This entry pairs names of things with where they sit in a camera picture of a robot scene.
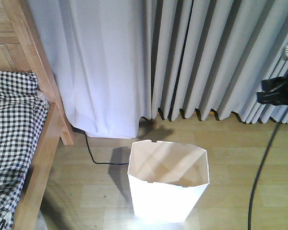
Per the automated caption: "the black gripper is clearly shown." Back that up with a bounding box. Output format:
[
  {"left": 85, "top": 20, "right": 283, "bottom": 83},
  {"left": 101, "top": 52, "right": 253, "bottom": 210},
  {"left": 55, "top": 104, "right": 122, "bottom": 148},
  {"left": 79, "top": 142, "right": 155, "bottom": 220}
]
[{"left": 256, "top": 74, "right": 288, "bottom": 106}]

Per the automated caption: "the white trash bin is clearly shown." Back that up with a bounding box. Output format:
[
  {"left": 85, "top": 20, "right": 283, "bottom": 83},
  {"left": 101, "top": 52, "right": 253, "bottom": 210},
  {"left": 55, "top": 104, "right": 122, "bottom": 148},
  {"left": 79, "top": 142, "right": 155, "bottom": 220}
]
[{"left": 127, "top": 140, "right": 210, "bottom": 223}]

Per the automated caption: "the grey pleated curtain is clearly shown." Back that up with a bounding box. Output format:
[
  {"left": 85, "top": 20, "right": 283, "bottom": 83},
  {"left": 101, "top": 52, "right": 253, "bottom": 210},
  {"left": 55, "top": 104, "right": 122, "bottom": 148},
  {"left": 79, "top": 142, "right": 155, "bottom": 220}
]
[{"left": 143, "top": 0, "right": 288, "bottom": 124}]

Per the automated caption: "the white curtain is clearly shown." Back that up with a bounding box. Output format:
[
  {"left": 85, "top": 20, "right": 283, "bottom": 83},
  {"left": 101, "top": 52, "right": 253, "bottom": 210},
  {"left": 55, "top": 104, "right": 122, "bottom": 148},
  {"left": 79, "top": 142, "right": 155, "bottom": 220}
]
[{"left": 28, "top": 0, "right": 147, "bottom": 138}]

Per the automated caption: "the checkered bed sheet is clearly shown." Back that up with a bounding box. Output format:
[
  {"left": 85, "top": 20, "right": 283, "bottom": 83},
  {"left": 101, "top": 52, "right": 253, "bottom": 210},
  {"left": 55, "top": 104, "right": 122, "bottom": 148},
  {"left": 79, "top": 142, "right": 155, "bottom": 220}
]
[{"left": 0, "top": 70, "right": 49, "bottom": 230}]

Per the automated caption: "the black camera cable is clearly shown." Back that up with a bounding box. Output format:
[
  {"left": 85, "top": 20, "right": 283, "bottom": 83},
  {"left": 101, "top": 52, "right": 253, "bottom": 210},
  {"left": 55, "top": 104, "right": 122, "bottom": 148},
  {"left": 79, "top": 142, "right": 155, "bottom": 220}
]
[{"left": 247, "top": 122, "right": 281, "bottom": 230}]

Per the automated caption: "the black floor power cord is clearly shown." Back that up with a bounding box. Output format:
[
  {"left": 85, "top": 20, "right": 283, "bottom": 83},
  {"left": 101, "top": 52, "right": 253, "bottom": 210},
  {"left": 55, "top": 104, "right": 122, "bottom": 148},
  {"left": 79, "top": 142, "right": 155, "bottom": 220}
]
[{"left": 73, "top": 128, "right": 130, "bottom": 165}]

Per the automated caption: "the wooden bed frame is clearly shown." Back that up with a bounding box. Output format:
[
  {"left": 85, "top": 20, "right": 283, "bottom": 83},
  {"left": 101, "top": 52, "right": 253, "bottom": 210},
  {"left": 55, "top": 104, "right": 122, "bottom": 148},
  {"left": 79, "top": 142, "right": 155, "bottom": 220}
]
[{"left": 0, "top": 0, "right": 73, "bottom": 230}]

